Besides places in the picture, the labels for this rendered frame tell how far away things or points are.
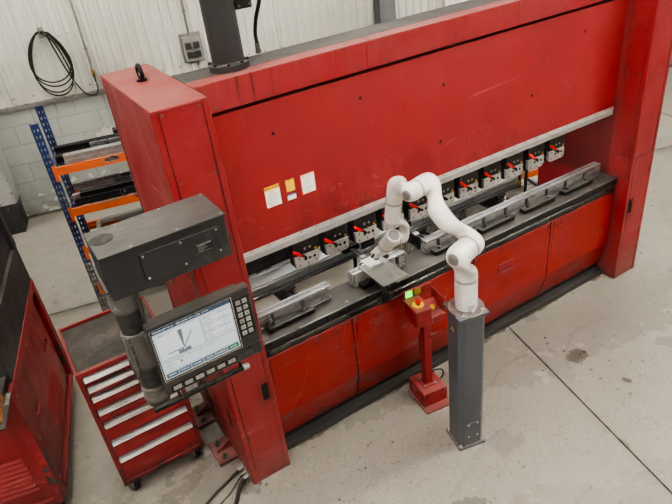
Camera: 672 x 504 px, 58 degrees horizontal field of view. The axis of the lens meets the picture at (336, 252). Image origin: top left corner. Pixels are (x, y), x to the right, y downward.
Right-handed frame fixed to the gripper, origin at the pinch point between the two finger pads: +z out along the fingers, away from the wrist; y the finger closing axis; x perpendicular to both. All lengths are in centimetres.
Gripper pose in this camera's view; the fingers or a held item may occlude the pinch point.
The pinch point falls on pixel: (376, 257)
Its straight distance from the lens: 360.9
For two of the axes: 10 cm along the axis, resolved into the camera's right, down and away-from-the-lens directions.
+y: -8.4, 3.6, -4.0
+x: 4.8, 8.5, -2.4
